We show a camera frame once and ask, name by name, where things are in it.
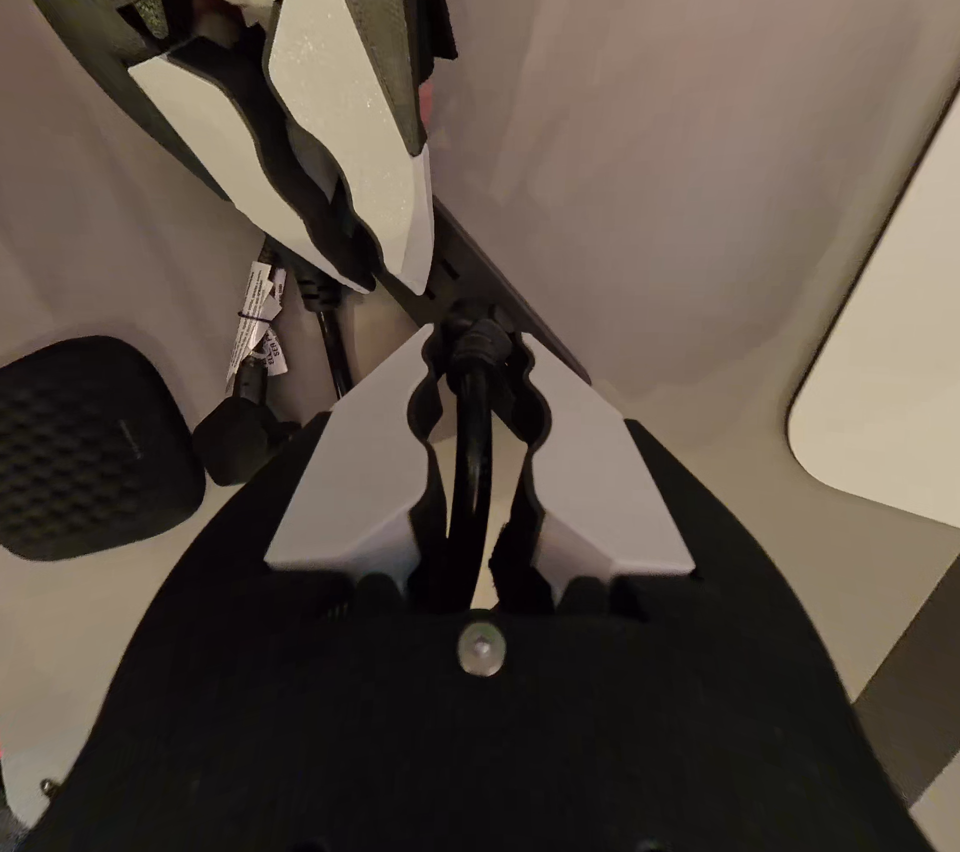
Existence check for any black dimpled round pad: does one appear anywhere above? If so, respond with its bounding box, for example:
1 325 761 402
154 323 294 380
0 336 207 562

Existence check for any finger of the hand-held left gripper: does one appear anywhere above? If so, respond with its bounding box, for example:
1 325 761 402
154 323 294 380
127 51 378 294
266 0 438 298

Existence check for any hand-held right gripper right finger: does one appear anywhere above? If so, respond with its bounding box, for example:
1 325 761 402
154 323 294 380
491 332 696 601

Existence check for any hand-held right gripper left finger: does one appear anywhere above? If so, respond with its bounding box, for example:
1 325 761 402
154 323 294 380
262 324 447 586

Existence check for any white rounded pad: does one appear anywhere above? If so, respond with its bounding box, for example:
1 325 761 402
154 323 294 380
787 94 960 530

